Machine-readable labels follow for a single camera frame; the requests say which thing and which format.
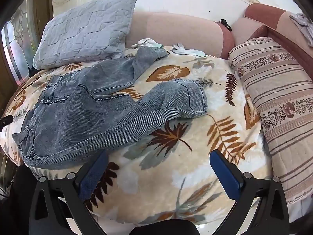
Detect blue denim jeans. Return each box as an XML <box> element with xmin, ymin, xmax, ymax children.
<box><xmin>12</xmin><ymin>47</ymin><xmax>207</xmax><ymax>170</ymax></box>

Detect striped floral bolster pillow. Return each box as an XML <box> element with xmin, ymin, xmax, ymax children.
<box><xmin>229</xmin><ymin>37</ymin><xmax>312</xmax><ymax>204</ymax></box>

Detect white glove right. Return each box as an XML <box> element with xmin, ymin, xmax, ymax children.
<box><xmin>171</xmin><ymin>43</ymin><xmax>206</xmax><ymax>57</ymax></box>

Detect white glove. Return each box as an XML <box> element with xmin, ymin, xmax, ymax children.
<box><xmin>131</xmin><ymin>38</ymin><xmax>163</xmax><ymax>49</ymax></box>
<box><xmin>171</xmin><ymin>43</ymin><xmax>206</xmax><ymax>57</ymax></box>

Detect grey quilted pillow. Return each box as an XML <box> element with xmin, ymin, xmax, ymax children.
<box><xmin>33</xmin><ymin>0</ymin><xmax>137</xmax><ymax>70</ymax></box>

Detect pink upholstered headboard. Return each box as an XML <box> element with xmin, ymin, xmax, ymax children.
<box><xmin>126</xmin><ymin>3</ymin><xmax>312</xmax><ymax>76</ymax></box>

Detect white glove left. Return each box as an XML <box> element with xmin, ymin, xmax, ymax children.
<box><xmin>131</xmin><ymin>38</ymin><xmax>163</xmax><ymax>49</ymax></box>

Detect grey cloth on headboard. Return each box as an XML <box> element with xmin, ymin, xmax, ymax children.
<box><xmin>289</xmin><ymin>13</ymin><xmax>313</xmax><ymax>47</ymax></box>

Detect black clip on headboard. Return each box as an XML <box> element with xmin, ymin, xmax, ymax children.
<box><xmin>220</xmin><ymin>19</ymin><xmax>232</xmax><ymax>32</ymax></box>

